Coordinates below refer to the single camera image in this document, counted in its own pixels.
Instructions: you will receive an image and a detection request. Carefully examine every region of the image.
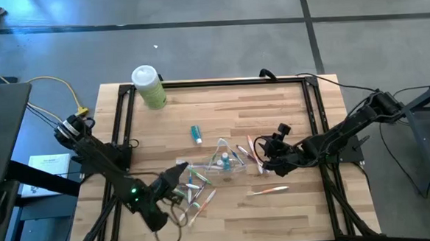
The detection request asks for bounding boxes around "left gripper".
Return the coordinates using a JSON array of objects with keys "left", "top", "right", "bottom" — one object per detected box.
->
[{"left": 140, "top": 161, "right": 192, "bottom": 211}]

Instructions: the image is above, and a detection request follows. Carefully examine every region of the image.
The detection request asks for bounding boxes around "white booklet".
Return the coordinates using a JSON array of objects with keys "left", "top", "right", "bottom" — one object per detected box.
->
[{"left": 18, "top": 153, "right": 74, "bottom": 199}]

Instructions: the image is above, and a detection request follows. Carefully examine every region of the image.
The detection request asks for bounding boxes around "black aluminium table frame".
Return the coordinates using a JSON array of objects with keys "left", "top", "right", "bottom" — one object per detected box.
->
[{"left": 60, "top": 69, "right": 383, "bottom": 241}]

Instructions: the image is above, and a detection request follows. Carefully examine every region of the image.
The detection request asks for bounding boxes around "purple and white toothbrush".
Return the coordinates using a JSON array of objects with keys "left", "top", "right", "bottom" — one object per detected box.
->
[
  {"left": 175, "top": 156, "right": 225, "bottom": 172},
  {"left": 175, "top": 182, "right": 209, "bottom": 223}
]

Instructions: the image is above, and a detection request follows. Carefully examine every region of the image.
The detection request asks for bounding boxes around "clear acrylic organizer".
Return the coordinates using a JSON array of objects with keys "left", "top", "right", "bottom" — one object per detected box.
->
[{"left": 207, "top": 153, "right": 249, "bottom": 178}]

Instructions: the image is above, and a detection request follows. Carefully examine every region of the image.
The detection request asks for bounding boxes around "black floor cable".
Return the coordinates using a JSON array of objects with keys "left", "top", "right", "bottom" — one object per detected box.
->
[{"left": 378, "top": 118, "right": 430, "bottom": 203}]

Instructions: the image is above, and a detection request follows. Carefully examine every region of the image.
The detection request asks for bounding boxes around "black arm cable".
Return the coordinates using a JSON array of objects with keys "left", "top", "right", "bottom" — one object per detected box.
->
[{"left": 295, "top": 69, "right": 380, "bottom": 97}]

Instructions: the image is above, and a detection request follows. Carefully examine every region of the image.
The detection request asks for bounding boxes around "green disinfecting wipes canister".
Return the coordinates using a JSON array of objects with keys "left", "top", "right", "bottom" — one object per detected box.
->
[{"left": 130, "top": 63, "right": 169, "bottom": 111}]

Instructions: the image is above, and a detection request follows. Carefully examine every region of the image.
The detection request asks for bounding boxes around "black cable bundle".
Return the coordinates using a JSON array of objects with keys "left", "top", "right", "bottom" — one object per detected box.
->
[{"left": 24, "top": 101, "right": 66, "bottom": 132}]

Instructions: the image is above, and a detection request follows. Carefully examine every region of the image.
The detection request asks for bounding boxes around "black curved hook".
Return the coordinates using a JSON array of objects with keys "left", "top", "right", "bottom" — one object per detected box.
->
[{"left": 258, "top": 67, "right": 278, "bottom": 82}]

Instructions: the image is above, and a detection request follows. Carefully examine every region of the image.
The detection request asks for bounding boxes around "blue mouthwash bottle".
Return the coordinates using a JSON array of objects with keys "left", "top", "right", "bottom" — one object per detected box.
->
[
  {"left": 189, "top": 124, "right": 204, "bottom": 146},
  {"left": 220, "top": 151, "right": 233, "bottom": 172}
]

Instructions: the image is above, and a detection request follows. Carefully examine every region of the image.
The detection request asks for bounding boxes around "grey metal table frame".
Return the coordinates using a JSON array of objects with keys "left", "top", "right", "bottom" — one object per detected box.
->
[{"left": 383, "top": 77, "right": 430, "bottom": 201}]

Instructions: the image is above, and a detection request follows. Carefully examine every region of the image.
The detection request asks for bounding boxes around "yellow cable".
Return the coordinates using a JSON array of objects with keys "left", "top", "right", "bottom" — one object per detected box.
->
[{"left": 0, "top": 55, "right": 90, "bottom": 122}]

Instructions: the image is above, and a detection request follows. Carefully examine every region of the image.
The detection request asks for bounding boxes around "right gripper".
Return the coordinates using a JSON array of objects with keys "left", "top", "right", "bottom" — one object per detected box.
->
[{"left": 256, "top": 132, "right": 309, "bottom": 179}]

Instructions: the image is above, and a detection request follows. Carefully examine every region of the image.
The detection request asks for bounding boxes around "maroon and white toothbrush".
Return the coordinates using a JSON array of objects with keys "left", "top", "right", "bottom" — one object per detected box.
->
[{"left": 236, "top": 144, "right": 257, "bottom": 161}]

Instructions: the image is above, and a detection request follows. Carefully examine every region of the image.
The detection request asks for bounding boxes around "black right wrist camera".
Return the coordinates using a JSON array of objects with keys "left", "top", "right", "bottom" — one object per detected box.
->
[{"left": 275, "top": 122, "right": 293, "bottom": 137}]

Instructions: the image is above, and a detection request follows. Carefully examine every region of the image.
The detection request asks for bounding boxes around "black desk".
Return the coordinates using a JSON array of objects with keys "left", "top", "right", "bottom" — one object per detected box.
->
[{"left": 0, "top": 78, "right": 85, "bottom": 241}]

